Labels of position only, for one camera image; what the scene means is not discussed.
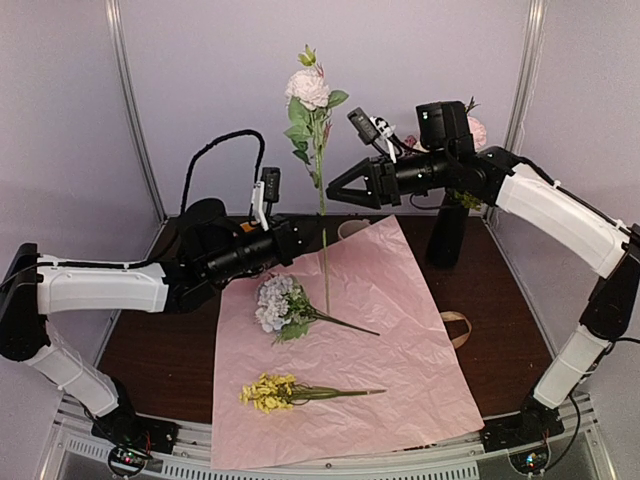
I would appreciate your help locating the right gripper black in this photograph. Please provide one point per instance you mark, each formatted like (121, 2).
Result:
(379, 179)

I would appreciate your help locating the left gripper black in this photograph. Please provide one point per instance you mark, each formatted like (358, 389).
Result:
(286, 239)

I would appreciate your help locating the black cylindrical vase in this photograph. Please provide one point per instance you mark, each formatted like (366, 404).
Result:
(446, 240)

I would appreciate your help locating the pink wrapping paper sheet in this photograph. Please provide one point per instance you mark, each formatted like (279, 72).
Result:
(389, 353)

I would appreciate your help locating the green fern white flower bunch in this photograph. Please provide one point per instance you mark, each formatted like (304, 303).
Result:
(466, 200)

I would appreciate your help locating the pink peony flower stem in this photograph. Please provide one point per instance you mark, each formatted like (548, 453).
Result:
(477, 129)

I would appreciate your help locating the yellow small flower bunch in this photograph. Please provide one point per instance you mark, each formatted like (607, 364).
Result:
(274, 392)

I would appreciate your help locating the tan satin ribbon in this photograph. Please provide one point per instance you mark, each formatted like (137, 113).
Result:
(463, 327)

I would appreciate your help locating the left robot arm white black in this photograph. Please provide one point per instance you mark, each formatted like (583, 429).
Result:
(213, 250)

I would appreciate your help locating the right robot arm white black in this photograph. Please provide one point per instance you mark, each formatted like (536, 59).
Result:
(498, 178)

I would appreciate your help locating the beige floral mug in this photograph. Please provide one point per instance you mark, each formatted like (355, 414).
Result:
(351, 227)

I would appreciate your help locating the blue hydrangea flower bunch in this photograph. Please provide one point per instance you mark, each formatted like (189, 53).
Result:
(285, 310)

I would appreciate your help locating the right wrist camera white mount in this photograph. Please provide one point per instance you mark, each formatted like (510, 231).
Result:
(375, 132)

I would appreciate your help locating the right aluminium frame post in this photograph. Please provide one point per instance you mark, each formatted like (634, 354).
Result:
(528, 71)

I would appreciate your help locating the aluminium frame post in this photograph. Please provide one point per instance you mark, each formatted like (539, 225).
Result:
(528, 71)
(115, 25)

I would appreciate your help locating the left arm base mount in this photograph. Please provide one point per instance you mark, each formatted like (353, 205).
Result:
(134, 438)

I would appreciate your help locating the left aluminium frame post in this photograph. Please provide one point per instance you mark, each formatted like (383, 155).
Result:
(115, 25)

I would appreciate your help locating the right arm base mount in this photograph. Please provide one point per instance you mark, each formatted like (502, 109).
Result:
(520, 435)

